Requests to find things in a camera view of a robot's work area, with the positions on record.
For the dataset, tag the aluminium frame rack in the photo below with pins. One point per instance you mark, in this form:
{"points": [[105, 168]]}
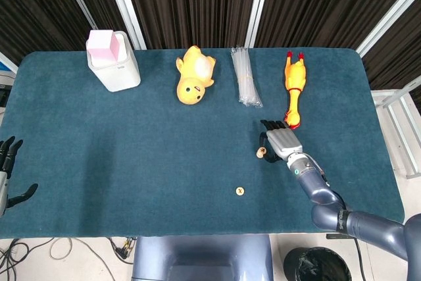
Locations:
{"points": [[398, 106]]}

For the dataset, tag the yellow rubber chicken toy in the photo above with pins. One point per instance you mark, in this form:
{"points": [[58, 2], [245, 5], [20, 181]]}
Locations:
{"points": [[295, 77]]}

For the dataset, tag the black trash bin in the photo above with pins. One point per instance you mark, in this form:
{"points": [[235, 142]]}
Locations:
{"points": [[315, 264]]}

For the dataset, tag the yellow plush duck toy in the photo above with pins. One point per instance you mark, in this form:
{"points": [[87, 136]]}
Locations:
{"points": [[190, 90]]}

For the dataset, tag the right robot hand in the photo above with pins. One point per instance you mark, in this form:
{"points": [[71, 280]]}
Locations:
{"points": [[284, 143]]}

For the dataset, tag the clear bag of straws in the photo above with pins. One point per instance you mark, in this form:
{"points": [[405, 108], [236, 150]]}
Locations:
{"points": [[245, 80]]}

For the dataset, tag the black box device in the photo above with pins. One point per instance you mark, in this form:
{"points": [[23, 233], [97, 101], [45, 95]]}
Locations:
{"points": [[4, 96]]}

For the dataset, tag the teal table cloth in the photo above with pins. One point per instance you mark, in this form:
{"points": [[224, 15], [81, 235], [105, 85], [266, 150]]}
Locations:
{"points": [[131, 162]]}

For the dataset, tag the white and blue panel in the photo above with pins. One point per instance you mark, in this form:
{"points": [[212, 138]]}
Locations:
{"points": [[6, 64]]}

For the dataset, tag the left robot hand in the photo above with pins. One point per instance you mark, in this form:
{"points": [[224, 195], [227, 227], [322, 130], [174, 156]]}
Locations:
{"points": [[8, 157]]}

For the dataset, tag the white frame post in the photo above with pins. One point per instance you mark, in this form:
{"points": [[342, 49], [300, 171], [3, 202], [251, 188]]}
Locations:
{"points": [[388, 21], [260, 4], [125, 4]]}

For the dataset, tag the wooden disc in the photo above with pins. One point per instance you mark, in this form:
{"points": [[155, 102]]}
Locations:
{"points": [[262, 151], [240, 191]]}

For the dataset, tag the blue-grey robot torso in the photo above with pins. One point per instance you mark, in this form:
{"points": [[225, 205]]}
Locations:
{"points": [[197, 254]]}

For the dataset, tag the pink paper box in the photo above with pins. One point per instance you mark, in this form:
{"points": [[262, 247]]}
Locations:
{"points": [[98, 47]]}

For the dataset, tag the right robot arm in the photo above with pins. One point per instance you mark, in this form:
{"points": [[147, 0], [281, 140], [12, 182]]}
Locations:
{"points": [[361, 225]]}

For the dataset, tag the white plastic bin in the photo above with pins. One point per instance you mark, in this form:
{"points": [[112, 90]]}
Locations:
{"points": [[121, 73]]}

